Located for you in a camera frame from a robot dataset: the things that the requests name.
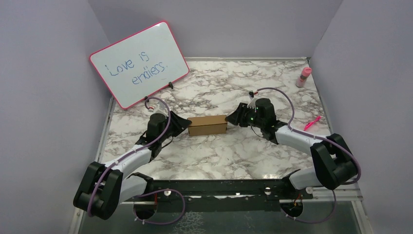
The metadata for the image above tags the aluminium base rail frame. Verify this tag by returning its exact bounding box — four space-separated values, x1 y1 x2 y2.
68 58 373 234

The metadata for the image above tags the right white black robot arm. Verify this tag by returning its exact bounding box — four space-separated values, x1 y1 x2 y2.
225 98 358 198

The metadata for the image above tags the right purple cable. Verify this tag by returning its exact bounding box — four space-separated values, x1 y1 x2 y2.
248 87 362 224

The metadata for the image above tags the pink framed whiteboard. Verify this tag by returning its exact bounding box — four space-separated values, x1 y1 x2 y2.
89 21 189 109

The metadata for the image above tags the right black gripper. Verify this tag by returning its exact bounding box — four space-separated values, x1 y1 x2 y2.
226 102 264 128

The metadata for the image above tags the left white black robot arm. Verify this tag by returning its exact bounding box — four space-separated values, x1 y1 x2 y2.
73 112 192 220

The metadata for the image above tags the pink marker pen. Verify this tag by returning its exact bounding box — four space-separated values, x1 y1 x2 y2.
303 116 322 131

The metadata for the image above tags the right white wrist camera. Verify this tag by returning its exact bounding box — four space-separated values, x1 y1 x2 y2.
247 97 257 109

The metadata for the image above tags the purple cable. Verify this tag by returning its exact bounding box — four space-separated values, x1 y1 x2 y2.
87 96 187 226
248 87 362 224

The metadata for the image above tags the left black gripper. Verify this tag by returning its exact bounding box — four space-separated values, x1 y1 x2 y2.
159 111 191 143

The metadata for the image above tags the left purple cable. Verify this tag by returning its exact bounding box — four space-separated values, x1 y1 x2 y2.
87 96 187 226

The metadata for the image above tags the brown cardboard box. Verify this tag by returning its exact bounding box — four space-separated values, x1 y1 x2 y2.
188 115 227 137

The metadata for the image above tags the pink glitter bottle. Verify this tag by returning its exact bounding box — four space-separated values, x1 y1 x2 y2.
296 67 312 88

